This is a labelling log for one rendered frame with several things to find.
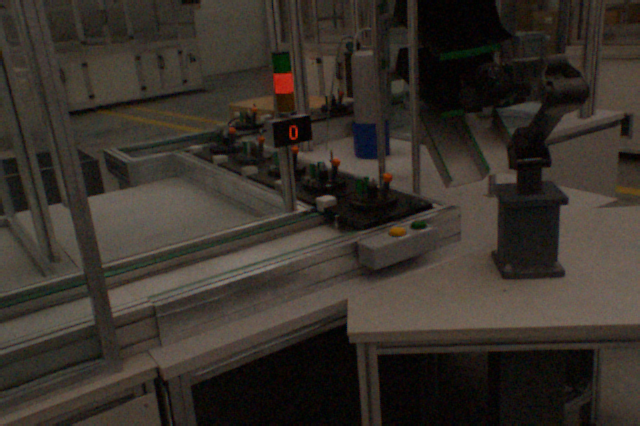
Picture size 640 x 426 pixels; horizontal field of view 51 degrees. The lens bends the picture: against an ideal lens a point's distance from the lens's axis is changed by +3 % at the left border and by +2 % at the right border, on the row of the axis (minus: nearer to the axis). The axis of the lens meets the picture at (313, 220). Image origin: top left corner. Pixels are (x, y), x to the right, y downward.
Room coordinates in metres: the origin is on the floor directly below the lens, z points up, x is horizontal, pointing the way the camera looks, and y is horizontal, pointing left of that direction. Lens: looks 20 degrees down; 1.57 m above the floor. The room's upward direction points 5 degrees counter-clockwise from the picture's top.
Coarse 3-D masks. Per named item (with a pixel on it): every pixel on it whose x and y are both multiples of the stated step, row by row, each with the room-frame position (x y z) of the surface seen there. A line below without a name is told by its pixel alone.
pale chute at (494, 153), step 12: (492, 120) 2.05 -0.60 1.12; (480, 132) 2.01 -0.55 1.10; (492, 132) 2.01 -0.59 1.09; (504, 132) 1.99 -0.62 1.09; (480, 144) 1.97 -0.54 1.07; (492, 144) 1.98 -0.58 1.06; (504, 144) 1.99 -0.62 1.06; (492, 156) 1.94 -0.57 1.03; (504, 156) 1.95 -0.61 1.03; (492, 168) 1.91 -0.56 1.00; (504, 168) 1.92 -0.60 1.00
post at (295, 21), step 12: (288, 0) 2.94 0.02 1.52; (288, 12) 2.94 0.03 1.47; (300, 12) 2.93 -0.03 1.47; (300, 24) 2.93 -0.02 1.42; (300, 36) 2.93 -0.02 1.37; (300, 48) 2.93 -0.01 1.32; (300, 60) 2.93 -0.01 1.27; (300, 72) 2.92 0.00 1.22; (300, 84) 2.91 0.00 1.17; (300, 96) 2.91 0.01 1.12; (300, 108) 2.92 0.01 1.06; (300, 144) 2.94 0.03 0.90
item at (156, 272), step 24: (288, 216) 1.77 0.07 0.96; (312, 216) 1.78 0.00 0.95; (192, 240) 1.64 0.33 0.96; (216, 240) 1.66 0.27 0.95; (240, 240) 1.66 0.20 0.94; (264, 240) 1.70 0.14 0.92; (288, 240) 1.69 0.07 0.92; (312, 240) 1.67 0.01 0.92; (120, 264) 1.52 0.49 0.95; (144, 264) 1.53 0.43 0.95; (168, 264) 1.55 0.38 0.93; (192, 264) 1.58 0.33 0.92; (216, 264) 1.56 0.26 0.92; (240, 264) 1.55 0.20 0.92; (144, 288) 1.45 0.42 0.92; (168, 288) 1.44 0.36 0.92
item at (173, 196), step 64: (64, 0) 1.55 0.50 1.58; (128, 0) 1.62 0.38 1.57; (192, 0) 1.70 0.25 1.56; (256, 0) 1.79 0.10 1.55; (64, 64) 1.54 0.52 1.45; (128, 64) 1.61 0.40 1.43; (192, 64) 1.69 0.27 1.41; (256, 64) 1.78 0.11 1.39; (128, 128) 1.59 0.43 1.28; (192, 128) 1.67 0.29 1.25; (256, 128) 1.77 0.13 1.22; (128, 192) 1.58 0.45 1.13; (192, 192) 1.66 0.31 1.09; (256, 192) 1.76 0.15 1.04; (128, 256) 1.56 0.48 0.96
